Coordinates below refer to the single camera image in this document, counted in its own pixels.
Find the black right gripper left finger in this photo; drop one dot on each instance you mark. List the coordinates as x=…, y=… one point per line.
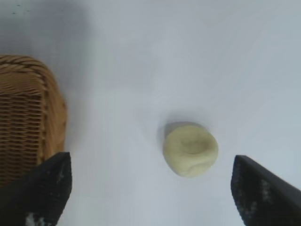
x=40, y=193

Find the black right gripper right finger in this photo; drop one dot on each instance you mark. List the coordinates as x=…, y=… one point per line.
x=265, y=197

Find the tan woven wicker basket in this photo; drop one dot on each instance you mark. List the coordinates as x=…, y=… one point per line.
x=23, y=106

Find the pale yellow egg yolk pastry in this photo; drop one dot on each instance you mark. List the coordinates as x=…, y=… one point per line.
x=190, y=150

